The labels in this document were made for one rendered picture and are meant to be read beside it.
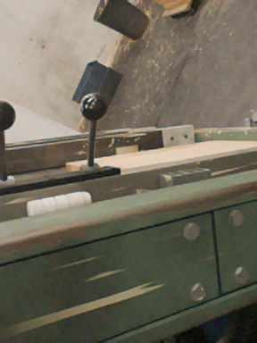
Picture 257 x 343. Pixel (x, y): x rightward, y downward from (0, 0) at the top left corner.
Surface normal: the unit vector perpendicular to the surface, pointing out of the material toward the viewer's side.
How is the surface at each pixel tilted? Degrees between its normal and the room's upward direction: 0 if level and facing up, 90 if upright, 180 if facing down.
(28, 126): 90
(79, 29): 90
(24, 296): 90
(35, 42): 90
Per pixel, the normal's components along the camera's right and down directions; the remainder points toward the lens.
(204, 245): 0.44, 0.00
